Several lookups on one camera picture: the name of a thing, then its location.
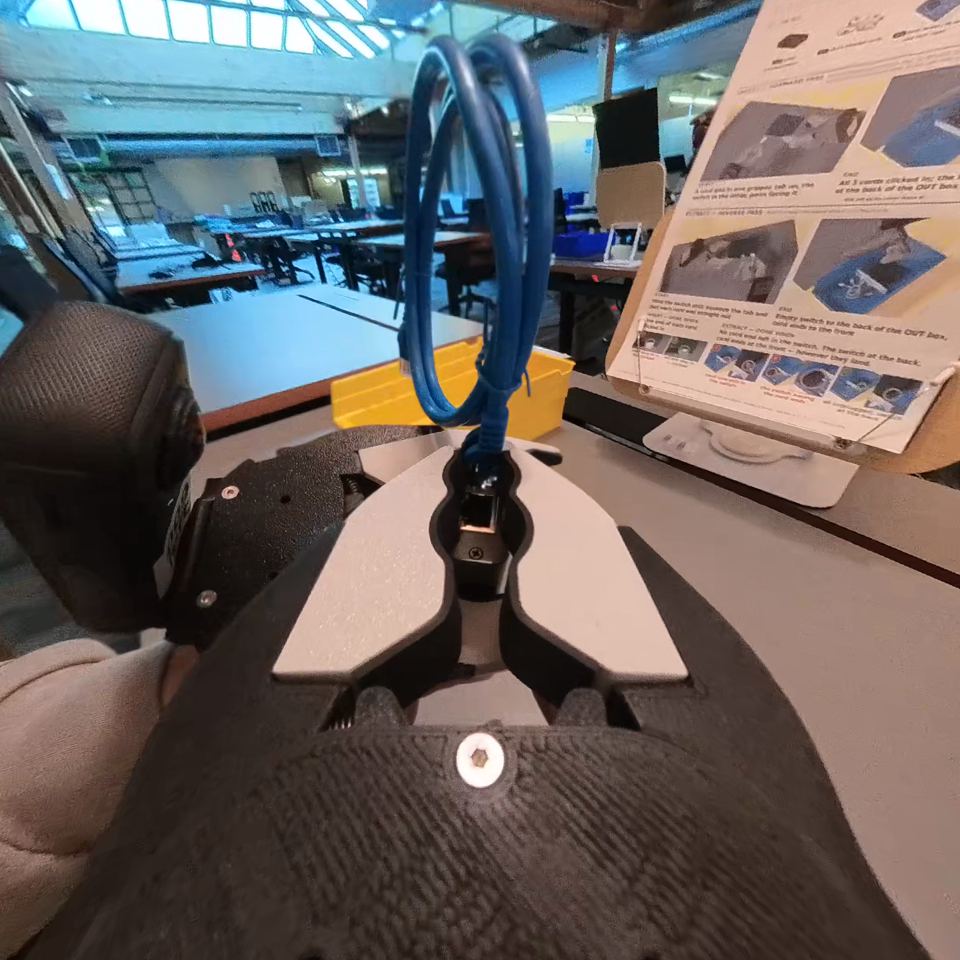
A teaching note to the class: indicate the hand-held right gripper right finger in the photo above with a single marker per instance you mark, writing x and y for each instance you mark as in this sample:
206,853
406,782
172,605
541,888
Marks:
585,592

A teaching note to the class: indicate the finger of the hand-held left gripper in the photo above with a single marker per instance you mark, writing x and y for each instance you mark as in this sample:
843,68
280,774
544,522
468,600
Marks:
397,454

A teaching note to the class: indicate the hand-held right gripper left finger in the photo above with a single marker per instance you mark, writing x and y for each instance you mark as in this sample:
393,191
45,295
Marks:
375,585

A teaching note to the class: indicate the black ethernet splitter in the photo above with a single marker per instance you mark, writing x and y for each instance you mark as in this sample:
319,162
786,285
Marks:
480,555

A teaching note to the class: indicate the person's left forearm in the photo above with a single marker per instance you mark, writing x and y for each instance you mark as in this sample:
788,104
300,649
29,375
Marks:
60,787

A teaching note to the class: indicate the yellow plastic bin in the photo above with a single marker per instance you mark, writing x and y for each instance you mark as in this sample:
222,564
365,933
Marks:
375,405

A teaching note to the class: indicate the grey table with wooden edge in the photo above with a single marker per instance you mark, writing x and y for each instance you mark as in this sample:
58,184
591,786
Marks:
262,352

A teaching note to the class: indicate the white stand base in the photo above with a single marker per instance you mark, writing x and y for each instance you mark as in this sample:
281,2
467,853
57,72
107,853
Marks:
750,465

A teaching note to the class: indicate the blue plastic bin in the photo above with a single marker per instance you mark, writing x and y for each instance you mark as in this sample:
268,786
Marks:
577,244

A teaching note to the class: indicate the clear acrylic sign holder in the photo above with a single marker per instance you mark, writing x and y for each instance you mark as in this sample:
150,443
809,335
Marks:
624,244

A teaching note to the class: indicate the rounded cardboard panel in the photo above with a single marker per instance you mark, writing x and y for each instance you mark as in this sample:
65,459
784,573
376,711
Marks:
630,195

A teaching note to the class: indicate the instruction sheet on stand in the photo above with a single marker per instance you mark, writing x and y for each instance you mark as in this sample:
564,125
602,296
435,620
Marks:
930,450

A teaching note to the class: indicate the printed instruction sheet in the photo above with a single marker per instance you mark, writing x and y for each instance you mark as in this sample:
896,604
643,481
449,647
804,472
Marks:
825,195

